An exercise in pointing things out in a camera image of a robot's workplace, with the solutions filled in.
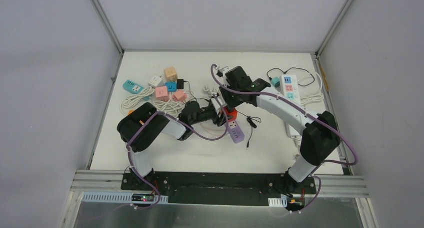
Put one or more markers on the long white power strip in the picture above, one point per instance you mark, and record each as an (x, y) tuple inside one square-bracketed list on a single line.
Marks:
[(290, 89)]

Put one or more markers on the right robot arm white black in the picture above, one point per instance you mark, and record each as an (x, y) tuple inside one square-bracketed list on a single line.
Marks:
[(319, 135)]

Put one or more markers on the pink cube socket adapter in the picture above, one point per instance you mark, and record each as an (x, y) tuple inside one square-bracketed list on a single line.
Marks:
[(179, 96)]

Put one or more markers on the purple power strip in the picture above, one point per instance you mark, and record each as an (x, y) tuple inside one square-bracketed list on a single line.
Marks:
[(235, 132)]

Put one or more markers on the light pink cube adapter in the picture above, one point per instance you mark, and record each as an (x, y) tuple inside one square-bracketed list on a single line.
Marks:
[(162, 94)]

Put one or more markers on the beige cube adapter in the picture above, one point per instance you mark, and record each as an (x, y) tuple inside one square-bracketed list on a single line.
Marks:
[(171, 74)]

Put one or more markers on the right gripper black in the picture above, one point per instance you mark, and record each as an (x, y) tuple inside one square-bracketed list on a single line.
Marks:
[(230, 104)]

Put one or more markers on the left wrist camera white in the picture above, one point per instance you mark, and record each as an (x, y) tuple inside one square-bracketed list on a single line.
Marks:
[(218, 104)]

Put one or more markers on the red cube socket adapter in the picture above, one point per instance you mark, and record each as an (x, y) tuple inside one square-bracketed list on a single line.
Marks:
[(231, 114)]

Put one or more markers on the black mounting base plate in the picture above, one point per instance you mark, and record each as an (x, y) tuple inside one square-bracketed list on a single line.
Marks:
[(233, 189)]

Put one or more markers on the teal power strip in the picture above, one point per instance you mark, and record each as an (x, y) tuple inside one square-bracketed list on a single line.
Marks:
[(137, 91)]

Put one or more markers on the blue plug adapter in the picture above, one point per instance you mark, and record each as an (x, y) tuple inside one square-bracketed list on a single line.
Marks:
[(171, 86)]

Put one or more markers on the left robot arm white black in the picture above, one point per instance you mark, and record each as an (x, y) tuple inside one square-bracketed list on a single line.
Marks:
[(140, 128)]

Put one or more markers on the white cube adapter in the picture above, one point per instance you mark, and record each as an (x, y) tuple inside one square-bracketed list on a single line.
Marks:
[(156, 81)]

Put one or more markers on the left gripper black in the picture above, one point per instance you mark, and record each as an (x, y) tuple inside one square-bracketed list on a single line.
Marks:
[(215, 114)]

